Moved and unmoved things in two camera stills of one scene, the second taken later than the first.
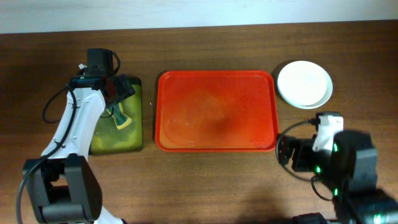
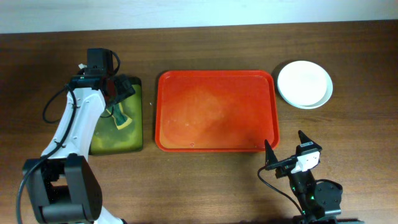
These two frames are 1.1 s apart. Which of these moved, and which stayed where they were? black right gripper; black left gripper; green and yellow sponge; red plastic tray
Moved: black right gripper
Stayed: green and yellow sponge; black left gripper; red plastic tray
